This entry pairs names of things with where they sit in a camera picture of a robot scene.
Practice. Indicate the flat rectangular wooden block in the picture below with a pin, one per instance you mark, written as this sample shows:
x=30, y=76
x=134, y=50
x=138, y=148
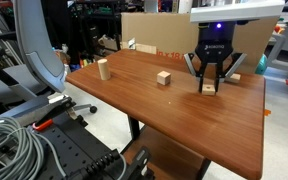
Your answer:
x=235, y=78

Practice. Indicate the teal ball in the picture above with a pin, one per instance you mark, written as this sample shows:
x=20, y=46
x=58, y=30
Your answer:
x=261, y=65

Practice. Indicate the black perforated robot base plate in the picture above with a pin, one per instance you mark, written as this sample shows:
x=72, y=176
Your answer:
x=70, y=146

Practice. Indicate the wooden cylinder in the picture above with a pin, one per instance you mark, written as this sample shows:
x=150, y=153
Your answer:
x=104, y=70

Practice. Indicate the black storage shelf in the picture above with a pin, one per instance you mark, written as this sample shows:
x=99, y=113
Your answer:
x=90, y=20

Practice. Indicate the small wooden block with hole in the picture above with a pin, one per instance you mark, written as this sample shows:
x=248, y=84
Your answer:
x=205, y=91

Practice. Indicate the dark grey office chair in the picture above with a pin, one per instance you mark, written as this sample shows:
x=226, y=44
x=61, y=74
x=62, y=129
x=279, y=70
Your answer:
x=37, y=40

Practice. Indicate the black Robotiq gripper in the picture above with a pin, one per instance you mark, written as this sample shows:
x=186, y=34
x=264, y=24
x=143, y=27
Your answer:
x=215, y=46

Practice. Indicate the wooden cube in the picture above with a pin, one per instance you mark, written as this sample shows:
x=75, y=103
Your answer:
x=163, y=78

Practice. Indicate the large cardboard box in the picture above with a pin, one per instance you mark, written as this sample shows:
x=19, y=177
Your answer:
x=164, y=33

